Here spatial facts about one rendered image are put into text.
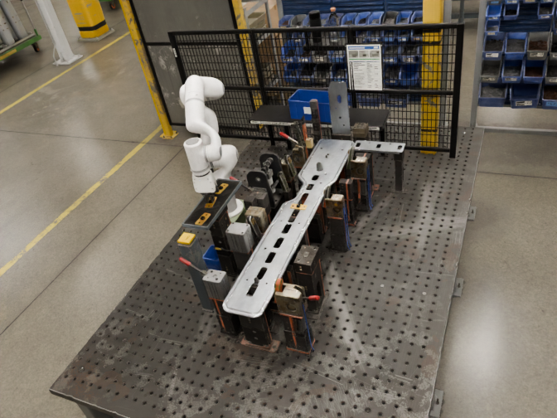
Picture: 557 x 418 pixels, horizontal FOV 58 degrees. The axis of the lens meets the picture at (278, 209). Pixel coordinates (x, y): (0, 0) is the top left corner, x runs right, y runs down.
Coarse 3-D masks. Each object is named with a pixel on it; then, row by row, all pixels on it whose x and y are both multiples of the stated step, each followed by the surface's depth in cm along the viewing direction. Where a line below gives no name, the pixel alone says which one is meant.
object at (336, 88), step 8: (328, 88) 288; (336, 88) 286; (344, 88) 284; (328, 96) 290; (336, 96) 289; (344, 96) 287; (336, 104) 292; (344, 104) 290; (336, 112) 296; (344, 112) 294; (336, 120) 299; (344, 120) 297; (336, 128) 302; (344, 128) 300
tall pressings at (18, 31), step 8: (0, 0) 834; (8, 0) 844; (0, 8) 856; (8, 8) 845; (0, 16) 832; (8, 16) 850; (16, 16) 858; (0, 24) 832; (8, 24) 872; (16, 24) 859; (0, 32) 837; (8, 32) 846; (16, 32) 867; (24, 32) 874; (0, 40) 859; (8, 40) 847
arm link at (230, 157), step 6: (222, 150) 270; (228, 150) 270; (234, 150) 271; (222, 156) 270; (228, 156) 270; (234, 156) 271; (216, 162) 271; (222, 162) 271; (228, 162) 271; (234, 162) 272; (222, 168) 279; (228, 168) 274; (216, 174) 280; (222, 174) 277; (228, 174) 277
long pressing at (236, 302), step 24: (336, 144) 294; (312, 168) 278; (336, 168) 275; (312, 192) 260; (288, 216) 248; (312, 216) 246; (264, 240) 237; (288, 240) 234; (264, 264) 224; (288, 264) 223; (240, 288) 214; (264, 288) 212; (240, 312) 204
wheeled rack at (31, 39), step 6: (24, 6) 854; (30, 18) 867; (30, 36) 880; (36, 36) 880; (18, 42) 860; (24, 42) 861; (30, 42) 869; (0, 48) 854; (6, 48) 839; (12, 48) 844; (18, 48) 849; (36, 48) 895; (0, 54) 827; (6, 54) 828; (12, 54) 840; (0, 60) 819
